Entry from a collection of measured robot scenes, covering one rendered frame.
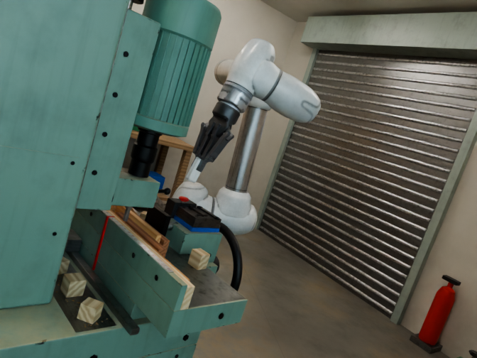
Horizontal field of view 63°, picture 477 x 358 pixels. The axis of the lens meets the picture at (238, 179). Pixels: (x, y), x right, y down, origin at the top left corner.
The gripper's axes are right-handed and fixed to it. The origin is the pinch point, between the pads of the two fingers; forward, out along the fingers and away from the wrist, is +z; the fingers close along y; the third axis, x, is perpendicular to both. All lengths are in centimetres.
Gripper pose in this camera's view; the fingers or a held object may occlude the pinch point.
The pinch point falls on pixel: (195, 170)
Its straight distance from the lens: 110.2
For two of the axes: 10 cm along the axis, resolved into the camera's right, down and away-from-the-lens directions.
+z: -4.7, 8.8, -0.4
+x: 5.9, 3.5, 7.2
